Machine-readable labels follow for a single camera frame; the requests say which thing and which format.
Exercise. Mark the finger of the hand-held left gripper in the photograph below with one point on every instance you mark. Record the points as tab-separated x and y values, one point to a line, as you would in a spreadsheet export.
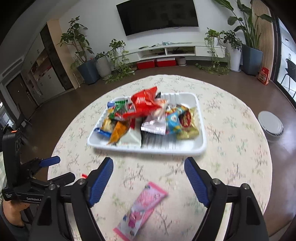
62	179
49	161

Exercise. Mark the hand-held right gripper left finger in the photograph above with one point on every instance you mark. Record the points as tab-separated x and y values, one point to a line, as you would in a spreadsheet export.
100	183

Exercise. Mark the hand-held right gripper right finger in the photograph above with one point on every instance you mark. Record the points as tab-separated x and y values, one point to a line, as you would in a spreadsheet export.
196	183

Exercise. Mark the white plastic tray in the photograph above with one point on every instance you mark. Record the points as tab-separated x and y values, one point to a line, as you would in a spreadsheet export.
171	143

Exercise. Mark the pink snack packet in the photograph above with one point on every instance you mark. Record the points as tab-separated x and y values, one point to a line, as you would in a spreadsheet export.
141	208

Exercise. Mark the orange snack packet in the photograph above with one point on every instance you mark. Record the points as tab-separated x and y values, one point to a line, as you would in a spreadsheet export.
118	133

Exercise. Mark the blue and yellow snack packet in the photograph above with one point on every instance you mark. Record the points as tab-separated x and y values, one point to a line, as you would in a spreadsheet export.
106	126

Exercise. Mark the gold and red snack packet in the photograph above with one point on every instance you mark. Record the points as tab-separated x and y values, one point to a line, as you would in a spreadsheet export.
189	125

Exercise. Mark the blue panda snack packet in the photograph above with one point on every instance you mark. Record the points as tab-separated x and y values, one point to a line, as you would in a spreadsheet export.
173	120

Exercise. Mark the green snack packet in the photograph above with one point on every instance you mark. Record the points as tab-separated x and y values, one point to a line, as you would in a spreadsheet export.
119	107

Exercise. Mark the large red snack bag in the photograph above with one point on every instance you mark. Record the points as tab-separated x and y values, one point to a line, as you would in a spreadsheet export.
144	100

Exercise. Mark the person's left forearm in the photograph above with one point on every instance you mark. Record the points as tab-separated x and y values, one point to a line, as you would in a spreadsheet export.
13	233

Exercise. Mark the person's left hand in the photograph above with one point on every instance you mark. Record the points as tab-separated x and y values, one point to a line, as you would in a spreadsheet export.
12	213

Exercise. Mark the small red wrapper piece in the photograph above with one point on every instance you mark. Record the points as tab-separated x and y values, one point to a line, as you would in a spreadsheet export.
83	176

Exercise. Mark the round floral tablecloth table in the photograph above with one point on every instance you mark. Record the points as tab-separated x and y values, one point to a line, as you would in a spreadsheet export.
231	150

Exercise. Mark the brown room door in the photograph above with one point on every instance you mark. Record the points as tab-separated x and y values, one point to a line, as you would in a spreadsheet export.
19	92

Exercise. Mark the white wardrobe cabinets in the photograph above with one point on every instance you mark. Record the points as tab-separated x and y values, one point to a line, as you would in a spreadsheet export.
46	76

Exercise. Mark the white trash bin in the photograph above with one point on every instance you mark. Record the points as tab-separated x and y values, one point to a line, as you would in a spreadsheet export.
270	126

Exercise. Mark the tall plant in blue pot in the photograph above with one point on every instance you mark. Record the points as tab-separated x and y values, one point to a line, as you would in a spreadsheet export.
87	71

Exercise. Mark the plant in grey ribbed pot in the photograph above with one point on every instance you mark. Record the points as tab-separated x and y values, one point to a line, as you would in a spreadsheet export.
103	66

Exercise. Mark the trailing pothos plant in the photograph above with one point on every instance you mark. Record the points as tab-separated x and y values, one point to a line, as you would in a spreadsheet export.
119	60

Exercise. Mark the small brown pot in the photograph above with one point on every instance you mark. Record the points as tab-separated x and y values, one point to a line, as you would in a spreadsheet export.
181	60

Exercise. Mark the red storage box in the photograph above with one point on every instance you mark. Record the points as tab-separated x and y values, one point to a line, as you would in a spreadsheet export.
166	62
145	64

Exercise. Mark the red paper bag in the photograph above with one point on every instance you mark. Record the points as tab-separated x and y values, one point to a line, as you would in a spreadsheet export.
264	76

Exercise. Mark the plant in white pot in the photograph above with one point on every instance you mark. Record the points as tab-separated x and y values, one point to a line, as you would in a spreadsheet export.
233	58

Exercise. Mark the white television cabinet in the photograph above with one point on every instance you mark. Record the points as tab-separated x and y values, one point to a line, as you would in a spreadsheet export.
201	47

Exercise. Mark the dark grey planter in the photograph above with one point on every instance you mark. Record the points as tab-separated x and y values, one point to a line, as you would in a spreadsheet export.
252	59

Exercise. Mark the trailing plant on cabinet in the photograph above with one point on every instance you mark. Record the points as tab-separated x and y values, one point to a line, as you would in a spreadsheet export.
214	39

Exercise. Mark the black chair with teal cushion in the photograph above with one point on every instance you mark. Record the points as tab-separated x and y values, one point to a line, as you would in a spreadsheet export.
290	67

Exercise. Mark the black-framed glass sliding door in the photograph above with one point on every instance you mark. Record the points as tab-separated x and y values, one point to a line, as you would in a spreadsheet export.
275	46

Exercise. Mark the beige curtain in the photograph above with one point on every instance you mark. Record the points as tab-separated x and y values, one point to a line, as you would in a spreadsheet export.
261	34

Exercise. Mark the white balcony cabinets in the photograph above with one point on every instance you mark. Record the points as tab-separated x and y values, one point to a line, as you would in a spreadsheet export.
286	39

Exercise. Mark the wall-mounted black television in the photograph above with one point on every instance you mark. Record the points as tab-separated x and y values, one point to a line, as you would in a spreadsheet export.
157	16

